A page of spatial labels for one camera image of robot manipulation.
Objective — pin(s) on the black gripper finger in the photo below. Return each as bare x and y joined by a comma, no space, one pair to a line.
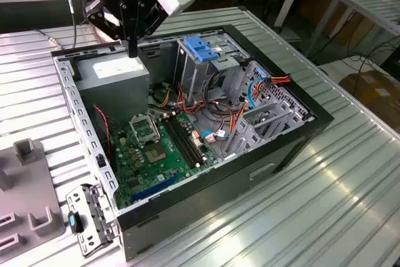
136,20
125,20

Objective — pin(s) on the grey metal disk bay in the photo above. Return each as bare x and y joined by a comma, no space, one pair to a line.
247,137

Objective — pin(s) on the blue plastic drive latch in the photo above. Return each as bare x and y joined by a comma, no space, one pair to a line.
197,46

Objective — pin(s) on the grey power supply unit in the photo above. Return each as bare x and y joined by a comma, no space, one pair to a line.
115,92

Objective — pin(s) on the grey optical drive cage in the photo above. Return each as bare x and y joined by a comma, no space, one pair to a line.
193,76

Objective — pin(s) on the metal CPU socket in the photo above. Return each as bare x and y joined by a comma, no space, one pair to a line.
145,129

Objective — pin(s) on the black RAM slot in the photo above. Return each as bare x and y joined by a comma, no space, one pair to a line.
179,143
189,140

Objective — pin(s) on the square chipset chip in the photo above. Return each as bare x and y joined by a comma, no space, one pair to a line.
156,154

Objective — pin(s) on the black case side latch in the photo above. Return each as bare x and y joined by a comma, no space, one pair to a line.
101,160

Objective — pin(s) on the green motherboard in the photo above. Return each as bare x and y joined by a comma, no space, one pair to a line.
140,170

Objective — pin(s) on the blue expansion slot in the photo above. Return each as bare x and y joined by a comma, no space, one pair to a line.
156,187

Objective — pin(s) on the black open PC case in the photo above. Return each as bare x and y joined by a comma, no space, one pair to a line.
218,192

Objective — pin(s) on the grey parts rack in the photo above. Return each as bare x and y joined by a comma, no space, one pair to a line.
28,192

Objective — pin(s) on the black and blue latch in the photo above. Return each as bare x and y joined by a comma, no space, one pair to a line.
74,221

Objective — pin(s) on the metal slat rack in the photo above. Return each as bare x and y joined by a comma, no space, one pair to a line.
372,7

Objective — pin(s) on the large cardboard floor box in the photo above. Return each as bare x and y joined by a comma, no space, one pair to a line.
375,92

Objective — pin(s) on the hinged metal slot bracket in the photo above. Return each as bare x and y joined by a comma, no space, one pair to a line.
75,198

